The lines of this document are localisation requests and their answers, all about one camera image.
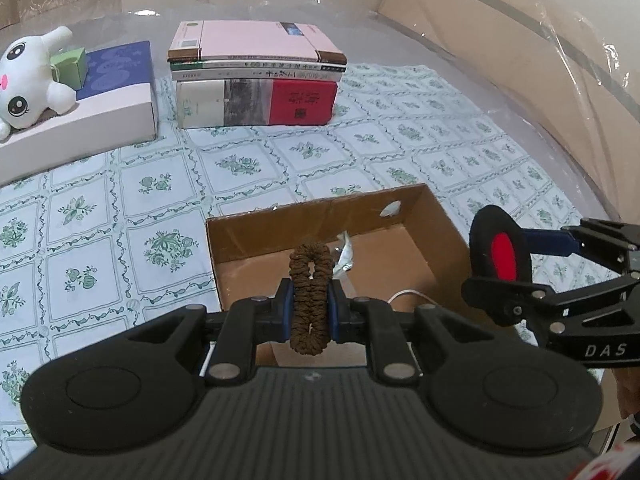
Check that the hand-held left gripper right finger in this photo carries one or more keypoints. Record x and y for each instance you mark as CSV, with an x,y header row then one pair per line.
x,y
334,312

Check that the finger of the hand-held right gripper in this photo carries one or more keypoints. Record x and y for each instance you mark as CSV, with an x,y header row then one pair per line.
x,y
550,242
500,300

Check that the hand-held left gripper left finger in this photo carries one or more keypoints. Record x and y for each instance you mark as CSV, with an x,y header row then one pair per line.
x,y
286,307

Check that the brown scrunchie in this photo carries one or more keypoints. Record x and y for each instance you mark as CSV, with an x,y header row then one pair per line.
x,y
310,310

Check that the black oval pad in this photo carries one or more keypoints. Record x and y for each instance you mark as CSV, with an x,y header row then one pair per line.
x,y
482,240

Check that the cardboard box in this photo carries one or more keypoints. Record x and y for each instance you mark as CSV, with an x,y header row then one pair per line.
x,y
400,255

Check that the shiny grey fabric piece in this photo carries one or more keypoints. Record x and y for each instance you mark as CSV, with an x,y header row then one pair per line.
x,y
346,255

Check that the red white patterned clothing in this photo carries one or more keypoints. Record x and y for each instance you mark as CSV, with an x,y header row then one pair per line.
x,y
610,465

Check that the plastic-wrapped beige board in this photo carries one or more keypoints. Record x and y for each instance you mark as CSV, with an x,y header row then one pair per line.
x,y
575,85

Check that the floral tablecloth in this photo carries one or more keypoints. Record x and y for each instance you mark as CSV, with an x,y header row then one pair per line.
x,y
150,200

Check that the thick red grey book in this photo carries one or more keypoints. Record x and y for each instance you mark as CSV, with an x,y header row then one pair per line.
x,y
250,105

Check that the thin white-edged book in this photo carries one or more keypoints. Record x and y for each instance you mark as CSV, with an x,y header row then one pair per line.
x,y
260,74

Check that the thin green-edged book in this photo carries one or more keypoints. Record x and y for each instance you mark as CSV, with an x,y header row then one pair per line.
x,y
260,65

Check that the flat white box blue top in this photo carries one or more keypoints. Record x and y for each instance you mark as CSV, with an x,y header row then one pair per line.
x,y
110,105

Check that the small green box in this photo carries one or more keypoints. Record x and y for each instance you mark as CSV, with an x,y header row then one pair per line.
x,y
70,67

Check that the white plush toy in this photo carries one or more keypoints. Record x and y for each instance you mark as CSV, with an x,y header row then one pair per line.
x,y
30,85

